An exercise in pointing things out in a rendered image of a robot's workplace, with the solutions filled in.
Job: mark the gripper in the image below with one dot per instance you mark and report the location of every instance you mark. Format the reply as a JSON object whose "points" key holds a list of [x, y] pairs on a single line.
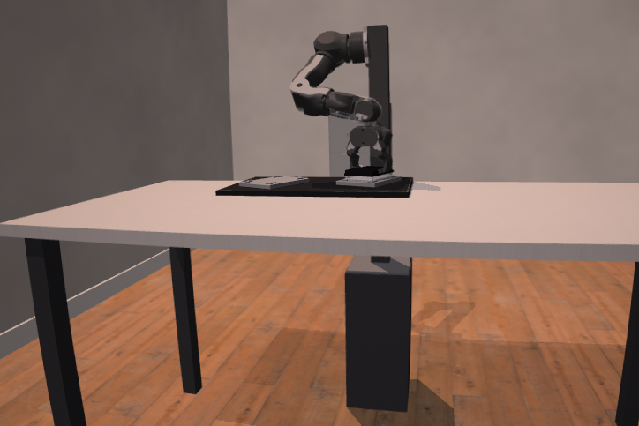
{"points": [[367, 136]]}

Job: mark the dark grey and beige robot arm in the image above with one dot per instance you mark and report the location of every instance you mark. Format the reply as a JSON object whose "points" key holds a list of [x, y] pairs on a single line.
{"points": [[332, 50]]}

